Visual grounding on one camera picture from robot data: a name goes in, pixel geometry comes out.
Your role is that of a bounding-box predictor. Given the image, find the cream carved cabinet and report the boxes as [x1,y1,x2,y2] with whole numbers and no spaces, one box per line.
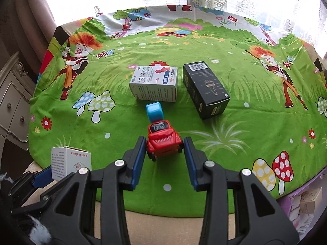
[0,51,37,174]

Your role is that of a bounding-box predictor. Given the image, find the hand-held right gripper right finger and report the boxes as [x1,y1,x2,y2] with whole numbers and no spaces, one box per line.
[183,136,299,245]

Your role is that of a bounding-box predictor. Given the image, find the white medicine box blue red print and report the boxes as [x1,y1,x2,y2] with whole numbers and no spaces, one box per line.
[129,65,178,102]

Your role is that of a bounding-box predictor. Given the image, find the white carton with black text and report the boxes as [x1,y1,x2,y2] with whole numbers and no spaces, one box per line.
[51,146,92,181]

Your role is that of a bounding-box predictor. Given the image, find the person's left forearm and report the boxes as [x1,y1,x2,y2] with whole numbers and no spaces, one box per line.
[26,214,52,245]

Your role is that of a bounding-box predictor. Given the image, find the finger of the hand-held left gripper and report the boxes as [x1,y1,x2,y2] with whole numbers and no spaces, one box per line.
[11,182,69,216]
[8,165,53,197]

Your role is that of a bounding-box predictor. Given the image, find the brown pink drape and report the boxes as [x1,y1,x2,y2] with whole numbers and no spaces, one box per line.
[0,0,60,72]

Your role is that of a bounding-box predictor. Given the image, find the pink cardboard storage box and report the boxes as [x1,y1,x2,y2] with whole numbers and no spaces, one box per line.
[277,167,327,235]

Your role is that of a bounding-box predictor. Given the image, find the black carton with barcode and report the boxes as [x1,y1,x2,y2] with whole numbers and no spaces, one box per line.
[183,61,231,120]

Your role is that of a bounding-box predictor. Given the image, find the green cartoon printed cloth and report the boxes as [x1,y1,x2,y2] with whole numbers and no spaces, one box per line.
[27,4,327,217]

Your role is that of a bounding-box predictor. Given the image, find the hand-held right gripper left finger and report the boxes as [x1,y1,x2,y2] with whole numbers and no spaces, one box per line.
[42,136,147,245]

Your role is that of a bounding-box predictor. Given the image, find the red toy truck blue bucket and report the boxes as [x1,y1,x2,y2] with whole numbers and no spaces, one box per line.
[145,101,184,162]

